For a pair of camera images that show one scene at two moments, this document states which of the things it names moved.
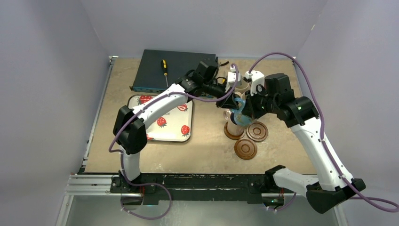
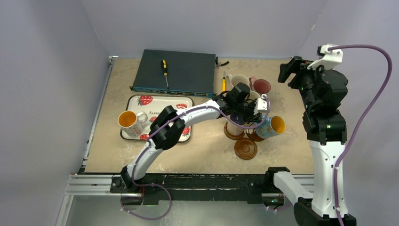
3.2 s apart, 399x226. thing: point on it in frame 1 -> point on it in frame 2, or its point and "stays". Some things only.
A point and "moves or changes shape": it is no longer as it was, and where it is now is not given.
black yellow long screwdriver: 164,66 stays
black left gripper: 228,102 -> 251,117
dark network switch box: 158,69 stays
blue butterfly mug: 240,119 moves or changes shape
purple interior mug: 232,126 stays
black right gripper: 249,107 -> 294,73
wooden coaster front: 245,149 stays
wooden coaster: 257,131 stays
